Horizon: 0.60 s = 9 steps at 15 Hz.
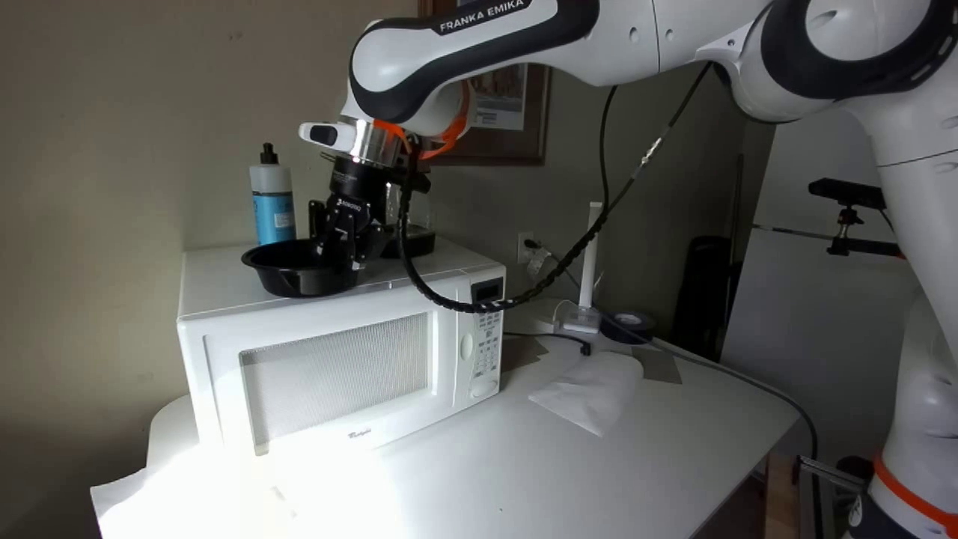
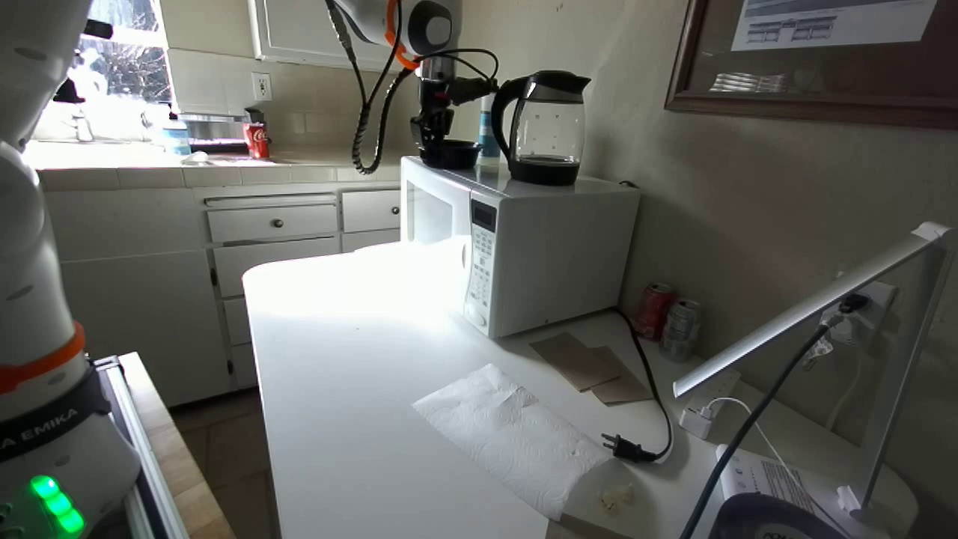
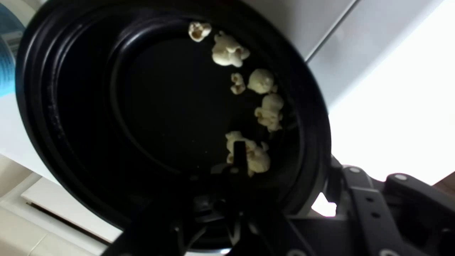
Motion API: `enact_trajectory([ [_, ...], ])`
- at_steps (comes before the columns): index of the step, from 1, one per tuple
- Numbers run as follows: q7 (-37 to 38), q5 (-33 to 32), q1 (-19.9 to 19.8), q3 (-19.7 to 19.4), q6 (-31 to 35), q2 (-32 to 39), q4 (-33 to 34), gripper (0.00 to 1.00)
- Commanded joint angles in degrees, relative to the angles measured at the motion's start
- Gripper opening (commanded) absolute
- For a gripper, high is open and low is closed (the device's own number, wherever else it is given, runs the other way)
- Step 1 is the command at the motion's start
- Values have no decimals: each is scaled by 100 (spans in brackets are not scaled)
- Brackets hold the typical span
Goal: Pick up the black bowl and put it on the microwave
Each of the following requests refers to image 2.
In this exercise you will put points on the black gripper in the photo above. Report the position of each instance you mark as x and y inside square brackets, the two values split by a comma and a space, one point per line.
[436, 116]

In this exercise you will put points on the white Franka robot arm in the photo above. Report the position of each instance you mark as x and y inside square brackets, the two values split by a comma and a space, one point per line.
[30, 250]

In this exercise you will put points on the white microwave oven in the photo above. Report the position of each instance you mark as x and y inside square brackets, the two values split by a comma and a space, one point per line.
[559, 250]

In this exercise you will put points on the narrow white drawer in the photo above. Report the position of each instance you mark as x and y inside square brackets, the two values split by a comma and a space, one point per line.
[373, 210]

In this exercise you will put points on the black glass electric kettle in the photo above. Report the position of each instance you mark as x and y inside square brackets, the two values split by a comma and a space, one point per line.
[542, 172]

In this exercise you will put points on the red counter object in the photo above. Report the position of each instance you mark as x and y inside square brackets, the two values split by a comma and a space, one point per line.
[259, 138]

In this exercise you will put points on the wide white drawer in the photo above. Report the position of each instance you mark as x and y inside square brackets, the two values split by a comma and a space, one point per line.
[270, 222]

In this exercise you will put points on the silver metal pot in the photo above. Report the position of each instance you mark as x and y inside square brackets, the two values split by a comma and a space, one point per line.
[213, 131]

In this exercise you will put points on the brown paper piece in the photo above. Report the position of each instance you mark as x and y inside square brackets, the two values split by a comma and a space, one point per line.
[578, 360]

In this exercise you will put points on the red drink can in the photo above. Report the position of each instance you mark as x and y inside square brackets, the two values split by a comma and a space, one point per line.
[656, 313]

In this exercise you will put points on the white paper towel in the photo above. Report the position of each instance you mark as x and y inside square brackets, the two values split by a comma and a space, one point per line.
[499, 429]

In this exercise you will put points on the silver drink can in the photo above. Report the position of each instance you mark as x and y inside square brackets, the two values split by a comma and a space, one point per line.
[683, 330]

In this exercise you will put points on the white kitchen base cabinet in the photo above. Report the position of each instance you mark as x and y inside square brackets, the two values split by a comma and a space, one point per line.
[138, 289]

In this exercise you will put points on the white desk lamp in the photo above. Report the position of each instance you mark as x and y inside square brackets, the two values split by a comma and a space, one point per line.
[797, 315]

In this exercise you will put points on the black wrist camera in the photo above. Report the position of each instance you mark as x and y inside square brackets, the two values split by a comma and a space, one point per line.
[467, 90]

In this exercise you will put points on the white wall cabinet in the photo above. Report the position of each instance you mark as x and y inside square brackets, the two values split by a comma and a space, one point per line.
[301, 30]

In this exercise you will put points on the white light switch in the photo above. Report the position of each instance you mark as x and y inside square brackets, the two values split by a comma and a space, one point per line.
[261, 89]

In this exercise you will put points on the brown framed wall picture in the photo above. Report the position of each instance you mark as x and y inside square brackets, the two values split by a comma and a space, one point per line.
[699, 99]

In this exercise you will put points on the aluminium profile frame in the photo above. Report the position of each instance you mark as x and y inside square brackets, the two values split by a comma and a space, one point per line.
[137, 429]

